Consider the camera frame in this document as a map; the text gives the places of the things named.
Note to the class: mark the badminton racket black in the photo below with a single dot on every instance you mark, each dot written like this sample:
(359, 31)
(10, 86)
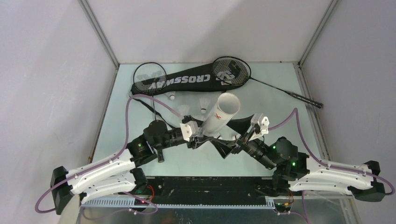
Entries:
(236, 72)
(149, 78)

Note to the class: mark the shuttlecock right middle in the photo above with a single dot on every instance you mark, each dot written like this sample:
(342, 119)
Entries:
(204, 103)

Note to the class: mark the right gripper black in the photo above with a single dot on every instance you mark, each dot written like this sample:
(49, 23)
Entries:
(241, 126)

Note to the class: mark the left badminton racket black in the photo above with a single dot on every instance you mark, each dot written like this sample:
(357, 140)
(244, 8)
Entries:
(149, 78)

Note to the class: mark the shuttlecock left middle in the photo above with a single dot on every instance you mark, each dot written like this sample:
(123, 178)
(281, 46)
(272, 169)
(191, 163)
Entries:
(184, 110)

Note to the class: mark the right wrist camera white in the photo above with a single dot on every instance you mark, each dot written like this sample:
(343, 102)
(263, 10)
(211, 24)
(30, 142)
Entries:
(259, 126)

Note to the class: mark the black racket bag crossway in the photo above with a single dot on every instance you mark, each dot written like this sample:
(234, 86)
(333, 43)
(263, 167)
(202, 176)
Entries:
(196, 79)

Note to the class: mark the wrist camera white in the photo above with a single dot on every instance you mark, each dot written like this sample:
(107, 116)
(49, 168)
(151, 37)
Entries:
(189, 130)
(259, 126)

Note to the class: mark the shuttlecock under tube mouth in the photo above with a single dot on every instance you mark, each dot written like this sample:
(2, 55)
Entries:
(218, 136)

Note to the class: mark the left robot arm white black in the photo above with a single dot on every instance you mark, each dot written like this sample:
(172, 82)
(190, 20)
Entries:
(120, 172)

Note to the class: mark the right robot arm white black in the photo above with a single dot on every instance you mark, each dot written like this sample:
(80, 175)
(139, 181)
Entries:
(295, 171)

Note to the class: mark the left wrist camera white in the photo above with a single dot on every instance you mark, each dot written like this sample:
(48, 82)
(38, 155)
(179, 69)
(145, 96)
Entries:
(189, 130)

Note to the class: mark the white shuttlecock tube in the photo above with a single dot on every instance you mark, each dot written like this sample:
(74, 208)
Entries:
(225, 108)

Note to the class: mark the shuttlecock white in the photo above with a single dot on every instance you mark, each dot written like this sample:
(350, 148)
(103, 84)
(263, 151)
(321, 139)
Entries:
(236, 137)

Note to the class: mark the right badminton racket black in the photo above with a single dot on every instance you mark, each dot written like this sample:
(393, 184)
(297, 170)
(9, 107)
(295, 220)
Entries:
(236, 72)

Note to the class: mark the shuttlecock near bag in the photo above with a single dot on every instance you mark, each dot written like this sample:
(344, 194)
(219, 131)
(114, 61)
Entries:
(171, 95)

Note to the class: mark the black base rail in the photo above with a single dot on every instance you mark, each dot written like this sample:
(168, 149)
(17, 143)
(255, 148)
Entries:
(217, 191)

